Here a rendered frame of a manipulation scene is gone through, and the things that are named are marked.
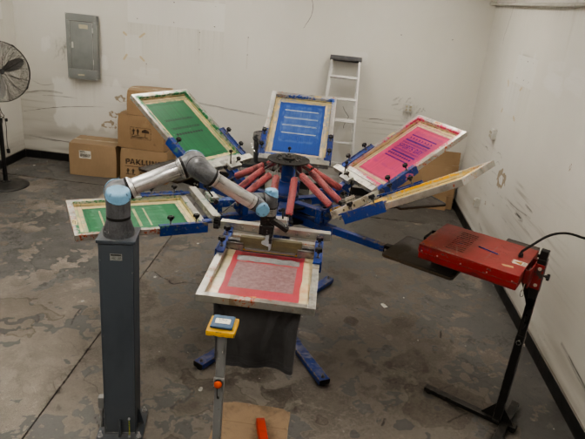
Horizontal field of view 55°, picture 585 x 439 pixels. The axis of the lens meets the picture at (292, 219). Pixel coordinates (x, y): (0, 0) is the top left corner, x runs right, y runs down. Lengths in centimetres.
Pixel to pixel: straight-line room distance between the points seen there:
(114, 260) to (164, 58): 485
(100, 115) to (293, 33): 274
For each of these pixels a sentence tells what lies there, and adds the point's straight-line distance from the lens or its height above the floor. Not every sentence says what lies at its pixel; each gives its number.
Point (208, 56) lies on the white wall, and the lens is 727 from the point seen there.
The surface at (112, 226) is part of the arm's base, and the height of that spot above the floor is 126.
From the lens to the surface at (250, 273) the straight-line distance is 303.
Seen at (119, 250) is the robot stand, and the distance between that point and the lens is 283.
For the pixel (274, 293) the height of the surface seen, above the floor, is 96.
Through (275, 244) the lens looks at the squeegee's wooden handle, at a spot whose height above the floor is 104.
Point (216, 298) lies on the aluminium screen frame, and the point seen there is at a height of 98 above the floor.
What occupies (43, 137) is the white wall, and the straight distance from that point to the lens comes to 827.
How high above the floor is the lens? 236
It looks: 22 degrees down
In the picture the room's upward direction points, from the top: 6 degrees clockwise
